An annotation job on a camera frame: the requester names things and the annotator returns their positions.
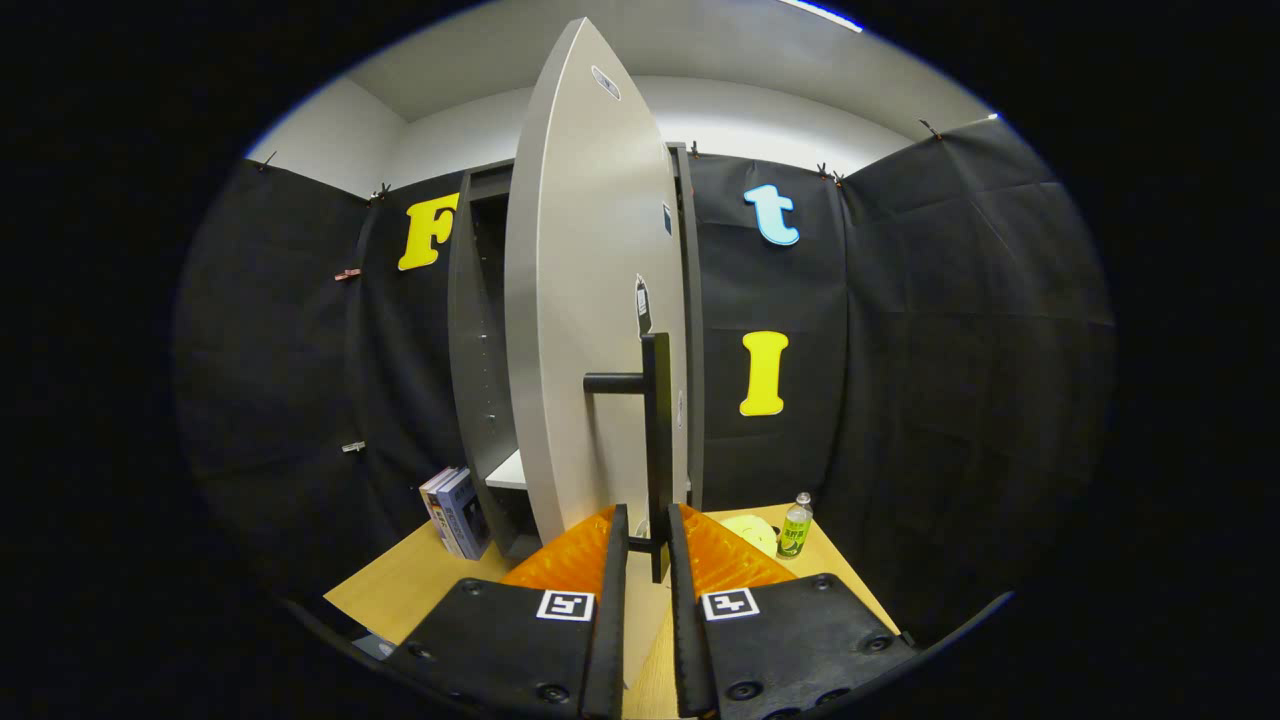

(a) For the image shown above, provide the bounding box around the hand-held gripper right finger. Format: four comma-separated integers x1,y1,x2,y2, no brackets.
667,503,916,720

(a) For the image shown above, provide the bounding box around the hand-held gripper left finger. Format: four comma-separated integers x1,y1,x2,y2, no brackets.
385,503,631,720

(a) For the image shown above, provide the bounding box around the black door handle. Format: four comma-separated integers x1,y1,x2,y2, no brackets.
584,333,674,584

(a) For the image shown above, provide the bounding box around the dark grey shoe cabinet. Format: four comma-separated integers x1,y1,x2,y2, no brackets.
447,143,707,561

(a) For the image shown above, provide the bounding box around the beige shoe cabinet door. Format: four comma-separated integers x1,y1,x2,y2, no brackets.
503,17,691,546

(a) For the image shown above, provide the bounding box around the pale yellow cloth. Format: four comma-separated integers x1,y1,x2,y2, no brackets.
720,514,779,559

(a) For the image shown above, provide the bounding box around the green label plastic bottle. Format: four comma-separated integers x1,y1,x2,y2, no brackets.
778,492,814,559

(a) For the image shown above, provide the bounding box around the blue book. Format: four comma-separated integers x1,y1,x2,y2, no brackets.
437,470,491,561

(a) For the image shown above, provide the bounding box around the black backdrop cloth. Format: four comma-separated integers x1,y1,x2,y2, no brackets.
175,115,1116,641

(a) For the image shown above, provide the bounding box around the long ceiling light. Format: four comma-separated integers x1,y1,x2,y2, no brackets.
780,0,863,33

